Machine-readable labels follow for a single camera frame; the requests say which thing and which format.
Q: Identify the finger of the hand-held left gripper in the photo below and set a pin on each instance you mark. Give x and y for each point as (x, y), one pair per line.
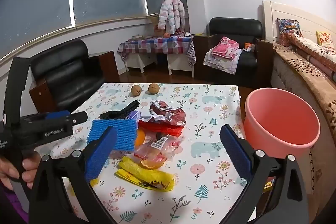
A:
(56, 115)
(77, 118)

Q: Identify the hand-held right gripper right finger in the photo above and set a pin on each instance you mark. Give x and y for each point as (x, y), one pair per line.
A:
(233, 150)

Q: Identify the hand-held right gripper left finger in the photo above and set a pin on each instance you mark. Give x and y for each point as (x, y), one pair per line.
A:
(101, 153)

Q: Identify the blue foam fruit net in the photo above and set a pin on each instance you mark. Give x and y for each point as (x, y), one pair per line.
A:
(123, 132)

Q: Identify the black foam fruit net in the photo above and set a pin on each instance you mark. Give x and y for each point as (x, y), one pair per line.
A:
(118, 113)

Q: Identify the orange fruit piece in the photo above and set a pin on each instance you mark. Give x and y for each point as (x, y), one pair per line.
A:
(140, 137)

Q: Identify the purple foil wrapper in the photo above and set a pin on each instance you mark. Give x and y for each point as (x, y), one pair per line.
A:
(134, 115)

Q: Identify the orange peel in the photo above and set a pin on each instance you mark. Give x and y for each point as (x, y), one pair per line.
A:
(151, 164)

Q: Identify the large yellow wrapper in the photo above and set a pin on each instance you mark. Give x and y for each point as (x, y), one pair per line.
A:
(147, 176)

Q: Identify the pink plastic bucket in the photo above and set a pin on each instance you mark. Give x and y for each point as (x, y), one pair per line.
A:
(278, 119)

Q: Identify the clear plastic wrapper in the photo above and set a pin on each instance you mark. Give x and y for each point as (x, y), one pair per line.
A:
(160, 144)

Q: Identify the red foam fruit net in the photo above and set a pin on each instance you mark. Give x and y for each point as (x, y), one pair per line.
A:
(162, 130)

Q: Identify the maroon foil snack wrapper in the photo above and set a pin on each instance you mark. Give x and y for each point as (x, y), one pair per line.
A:
(162, 111)

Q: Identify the person's left hand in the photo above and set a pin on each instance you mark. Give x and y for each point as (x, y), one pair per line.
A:
(31, 163)

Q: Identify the black leather armchair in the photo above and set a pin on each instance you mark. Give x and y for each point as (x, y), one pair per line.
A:
(65, 74)
(236, 27)

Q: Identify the floral bear print tablecloth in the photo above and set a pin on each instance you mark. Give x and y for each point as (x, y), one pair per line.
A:
(204, 187)

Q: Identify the colourful book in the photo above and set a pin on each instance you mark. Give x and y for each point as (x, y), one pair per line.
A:
(267, 184)

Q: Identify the dark wooden side cabinet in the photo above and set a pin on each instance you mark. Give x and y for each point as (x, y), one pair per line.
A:
(107, 66)

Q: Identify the brown walnut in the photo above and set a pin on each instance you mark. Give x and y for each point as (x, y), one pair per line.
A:
(136, 90)
(153, 88)

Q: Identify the white printed cloth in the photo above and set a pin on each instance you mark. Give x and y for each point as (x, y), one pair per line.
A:
(223, 65)

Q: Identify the bed with floral bedding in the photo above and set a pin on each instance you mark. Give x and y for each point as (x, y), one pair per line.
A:
(294, 82)

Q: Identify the white desk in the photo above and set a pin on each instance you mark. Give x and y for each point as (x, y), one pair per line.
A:
(181, 64)

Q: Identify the pink folded clothes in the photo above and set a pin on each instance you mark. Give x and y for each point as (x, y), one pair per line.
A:
(224, 49)

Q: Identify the small orange box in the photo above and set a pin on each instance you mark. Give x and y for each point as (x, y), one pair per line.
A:
(248, 45)

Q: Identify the brown leaf pattern blanket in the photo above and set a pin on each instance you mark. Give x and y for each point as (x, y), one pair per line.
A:
(302, 66)

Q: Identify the plaid tablecloth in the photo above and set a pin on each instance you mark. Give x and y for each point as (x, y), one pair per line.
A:
(157, 45)

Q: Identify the woven basket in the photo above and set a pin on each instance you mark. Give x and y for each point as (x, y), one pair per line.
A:
(156, 27)

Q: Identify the orange floral quilt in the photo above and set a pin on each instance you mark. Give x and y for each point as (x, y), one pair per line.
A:
(312, 50)

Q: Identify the colourful cartoon pillow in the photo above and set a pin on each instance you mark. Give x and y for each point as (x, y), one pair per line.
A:
(288, 28)

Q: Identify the pink puffer jacket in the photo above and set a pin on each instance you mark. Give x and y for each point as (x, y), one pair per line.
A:
(169, 14)

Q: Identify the yellow floral pillow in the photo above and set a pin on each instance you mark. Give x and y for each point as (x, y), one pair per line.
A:
(325, 39)

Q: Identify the cream bed headboard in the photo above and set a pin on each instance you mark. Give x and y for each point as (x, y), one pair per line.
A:
(288, 11)

